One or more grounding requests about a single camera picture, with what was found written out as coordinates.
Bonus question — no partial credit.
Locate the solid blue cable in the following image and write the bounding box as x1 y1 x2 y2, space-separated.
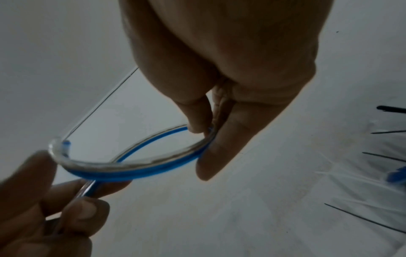
384 165 406 185

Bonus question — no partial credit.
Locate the person's left hand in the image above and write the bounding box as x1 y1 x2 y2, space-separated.
0 149 133 257

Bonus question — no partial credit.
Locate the person's right hand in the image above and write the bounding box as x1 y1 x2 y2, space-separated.
118 0 335 182

